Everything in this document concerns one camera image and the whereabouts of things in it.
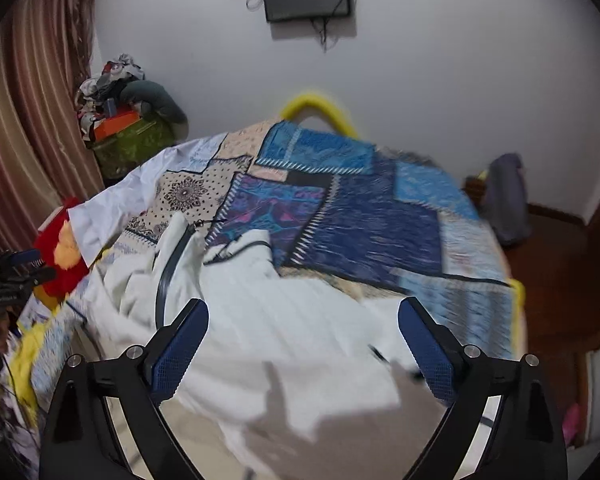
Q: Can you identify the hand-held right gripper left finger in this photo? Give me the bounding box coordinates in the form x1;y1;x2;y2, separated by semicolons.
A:
39;298;210;480

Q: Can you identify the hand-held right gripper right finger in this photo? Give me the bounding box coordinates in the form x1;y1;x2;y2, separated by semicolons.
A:
397;296;569;480

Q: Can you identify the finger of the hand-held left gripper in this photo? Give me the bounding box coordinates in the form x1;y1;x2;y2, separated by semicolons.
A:
7;249;43;267
11;266;57;287

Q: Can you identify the white hooded sweatshirt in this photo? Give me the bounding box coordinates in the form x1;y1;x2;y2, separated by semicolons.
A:
100;211;421;443

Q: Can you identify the beige garment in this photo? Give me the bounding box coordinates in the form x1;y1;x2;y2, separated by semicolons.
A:
157;360;453;480

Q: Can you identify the pile of mixed clothes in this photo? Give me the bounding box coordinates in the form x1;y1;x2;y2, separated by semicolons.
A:
76;52;147;142

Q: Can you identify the red plush flower blanket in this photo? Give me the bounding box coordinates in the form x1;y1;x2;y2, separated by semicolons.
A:
32;196;94;297

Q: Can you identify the printed sheet with yellow border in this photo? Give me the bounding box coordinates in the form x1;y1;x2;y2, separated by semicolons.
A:
0;305;87;478

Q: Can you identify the patchwork printed bedspread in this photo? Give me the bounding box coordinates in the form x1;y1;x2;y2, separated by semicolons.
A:
30;119;523;411

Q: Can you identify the striped brown curtain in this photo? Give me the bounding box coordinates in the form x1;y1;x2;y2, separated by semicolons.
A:
0;0;107;261

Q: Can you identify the green patterned bag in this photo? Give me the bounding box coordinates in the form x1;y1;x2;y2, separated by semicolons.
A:
92;119;179;182

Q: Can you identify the orange box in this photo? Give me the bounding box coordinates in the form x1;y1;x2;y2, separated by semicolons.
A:
93;111;144;142

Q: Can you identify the pink cloth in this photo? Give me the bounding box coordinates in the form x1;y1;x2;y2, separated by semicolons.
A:
561;401;584;449

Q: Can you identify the grey hanging cloth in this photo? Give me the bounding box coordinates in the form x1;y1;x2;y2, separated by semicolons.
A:
484;152;534;249

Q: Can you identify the black hanging cable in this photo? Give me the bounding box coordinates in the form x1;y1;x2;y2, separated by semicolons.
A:
310;14;342;54

